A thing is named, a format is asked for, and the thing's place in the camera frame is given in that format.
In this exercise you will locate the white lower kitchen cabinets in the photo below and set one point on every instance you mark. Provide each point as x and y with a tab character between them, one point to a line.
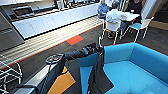
56	21

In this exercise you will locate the black t-shirt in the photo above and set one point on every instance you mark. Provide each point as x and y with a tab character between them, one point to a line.
99	76

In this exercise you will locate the black microwave oven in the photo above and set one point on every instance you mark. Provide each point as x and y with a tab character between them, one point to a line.
23	11

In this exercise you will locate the white chair blue seat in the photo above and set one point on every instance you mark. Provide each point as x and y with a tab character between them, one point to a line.
138	26

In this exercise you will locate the white dining table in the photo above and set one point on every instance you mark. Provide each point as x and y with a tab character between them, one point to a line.
132	16

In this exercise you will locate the blue sofa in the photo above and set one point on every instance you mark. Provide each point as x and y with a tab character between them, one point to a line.
133	70

